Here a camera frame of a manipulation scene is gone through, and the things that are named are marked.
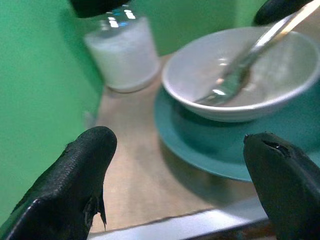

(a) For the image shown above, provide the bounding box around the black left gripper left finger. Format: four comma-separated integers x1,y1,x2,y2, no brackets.
0,126,118,240

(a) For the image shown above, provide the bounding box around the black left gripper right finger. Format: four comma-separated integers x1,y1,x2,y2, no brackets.
243,131,320,240

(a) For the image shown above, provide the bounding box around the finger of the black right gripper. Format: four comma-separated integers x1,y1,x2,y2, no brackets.
68,0,132,19
253,0,313,26

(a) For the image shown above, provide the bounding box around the white ceramic bowl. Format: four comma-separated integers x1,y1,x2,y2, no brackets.
161,26,320,123

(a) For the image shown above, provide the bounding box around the teal round plate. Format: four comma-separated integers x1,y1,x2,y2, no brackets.
153,82,320,183

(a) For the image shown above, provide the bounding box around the silver metal fork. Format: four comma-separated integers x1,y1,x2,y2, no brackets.
193,0,320,107

